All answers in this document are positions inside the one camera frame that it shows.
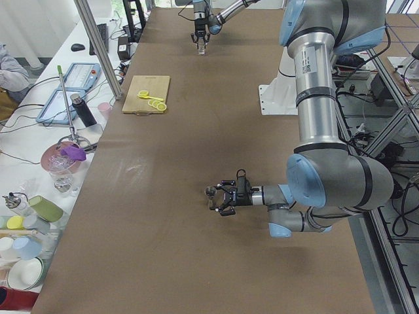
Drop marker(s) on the green cup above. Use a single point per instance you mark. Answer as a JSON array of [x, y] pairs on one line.
[[46, 209]]

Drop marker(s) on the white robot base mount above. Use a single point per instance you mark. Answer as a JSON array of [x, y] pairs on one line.
[[278, 97]]

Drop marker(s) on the pink bowl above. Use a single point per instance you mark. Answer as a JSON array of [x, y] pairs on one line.
[[52, 161]]

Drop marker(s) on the light blue cup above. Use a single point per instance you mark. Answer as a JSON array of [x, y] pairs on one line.
[[27, 247]]

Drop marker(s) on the aluminium frame post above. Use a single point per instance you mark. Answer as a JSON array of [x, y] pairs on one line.
[[91, 29]]

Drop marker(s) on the black water bottle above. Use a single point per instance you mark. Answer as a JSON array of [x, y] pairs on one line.
[[82, 110]]

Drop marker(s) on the steel jigger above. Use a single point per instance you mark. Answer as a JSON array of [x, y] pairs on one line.
[[210, 193]]

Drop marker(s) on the white green-rimmed bowl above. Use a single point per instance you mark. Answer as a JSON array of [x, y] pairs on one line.
[[26, 274]]

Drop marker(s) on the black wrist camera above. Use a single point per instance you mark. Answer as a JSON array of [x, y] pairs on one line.
[[243, 185]]

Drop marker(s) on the blue teach pendant near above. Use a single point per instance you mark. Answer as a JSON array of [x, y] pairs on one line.
[[54, 111]]

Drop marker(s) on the purple cloth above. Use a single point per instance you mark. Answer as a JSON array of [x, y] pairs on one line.
[[74, 152]]

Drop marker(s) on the lemon slice far end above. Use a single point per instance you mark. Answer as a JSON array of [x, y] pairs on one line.
[[161, 106]]

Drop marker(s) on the clear glass measuring cup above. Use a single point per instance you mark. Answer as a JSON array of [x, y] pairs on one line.
[[201, 51]]

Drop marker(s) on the white cup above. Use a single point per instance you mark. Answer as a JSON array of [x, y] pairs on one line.
[[7, 251]]

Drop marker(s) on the person in white shirt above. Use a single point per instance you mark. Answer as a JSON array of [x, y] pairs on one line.
[[14, 78]]

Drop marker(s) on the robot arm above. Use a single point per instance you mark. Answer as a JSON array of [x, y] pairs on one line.
[[203, 10], [325, 183]]

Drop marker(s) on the pink cup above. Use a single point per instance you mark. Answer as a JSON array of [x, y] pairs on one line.
[[105, 109]]

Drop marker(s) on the bamboo cutting board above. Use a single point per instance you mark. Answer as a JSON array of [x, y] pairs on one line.
[[157, 85]]

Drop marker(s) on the black computer mouse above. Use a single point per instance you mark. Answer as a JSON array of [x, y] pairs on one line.
[[77, 47]]

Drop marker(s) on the blue teach pendant far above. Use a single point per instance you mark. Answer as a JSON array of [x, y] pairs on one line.
[[82, 75]]

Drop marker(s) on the yellow cup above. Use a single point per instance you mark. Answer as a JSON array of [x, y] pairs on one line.
[[15, 223]]

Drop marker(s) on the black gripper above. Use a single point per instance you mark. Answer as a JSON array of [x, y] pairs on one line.
[[243, 198], [200, 29]]

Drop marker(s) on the blue teach pendant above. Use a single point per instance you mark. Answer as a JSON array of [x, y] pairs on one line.
[[82, 75], [54, 111]]

